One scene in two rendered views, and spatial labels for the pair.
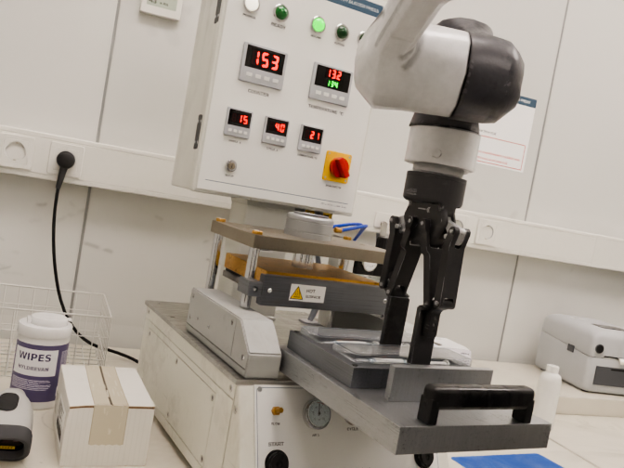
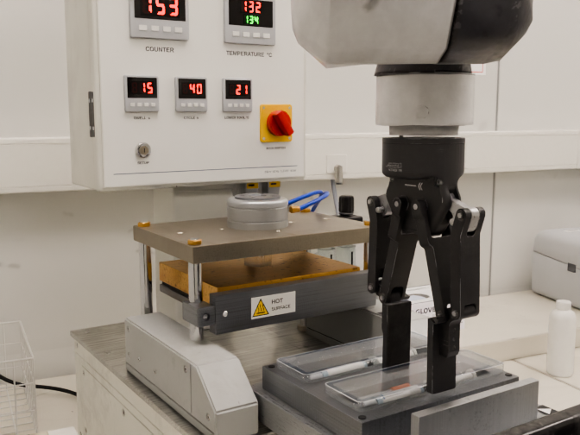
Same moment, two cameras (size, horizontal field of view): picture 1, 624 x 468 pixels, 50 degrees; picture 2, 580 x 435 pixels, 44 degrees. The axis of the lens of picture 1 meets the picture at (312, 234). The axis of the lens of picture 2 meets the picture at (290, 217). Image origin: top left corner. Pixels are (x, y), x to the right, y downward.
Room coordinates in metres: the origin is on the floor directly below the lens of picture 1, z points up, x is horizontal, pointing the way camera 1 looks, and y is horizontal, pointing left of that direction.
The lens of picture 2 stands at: (0.19, 0.02, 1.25)
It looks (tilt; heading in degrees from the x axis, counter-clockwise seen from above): 8 degrees down; 356
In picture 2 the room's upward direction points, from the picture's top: straight up
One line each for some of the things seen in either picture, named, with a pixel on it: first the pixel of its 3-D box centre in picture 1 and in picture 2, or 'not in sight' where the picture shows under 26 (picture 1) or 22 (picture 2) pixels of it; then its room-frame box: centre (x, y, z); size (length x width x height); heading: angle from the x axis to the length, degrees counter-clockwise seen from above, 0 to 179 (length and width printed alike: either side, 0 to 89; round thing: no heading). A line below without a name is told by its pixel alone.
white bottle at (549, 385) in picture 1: (546, 396); (561, 337); (1.50, -0.59, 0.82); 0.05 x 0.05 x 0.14
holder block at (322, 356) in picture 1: (382, 358); (387, 381); (0.88, -0.12, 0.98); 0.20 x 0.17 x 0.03; 119
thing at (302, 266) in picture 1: (306, 263); (263, 258); (1.11, 0.00, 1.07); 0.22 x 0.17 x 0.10; 119
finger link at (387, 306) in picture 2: (394, 323); (396, 337); (0.87, -0.13, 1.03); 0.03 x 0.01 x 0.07; 119
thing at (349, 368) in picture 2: (366, 342); (362, 360); (0.92, -0.10, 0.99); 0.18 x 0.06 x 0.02; 119
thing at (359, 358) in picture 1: (402, 359); (417, 384); (0.84, -0.14, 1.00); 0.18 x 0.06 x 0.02; 119
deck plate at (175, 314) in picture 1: (279, 339); (246, 354); (1.14, 0.02, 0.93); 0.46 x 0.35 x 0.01; 29
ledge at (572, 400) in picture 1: (495, 383); (494, 324); (1.75, -0.54, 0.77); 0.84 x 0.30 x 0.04; 111
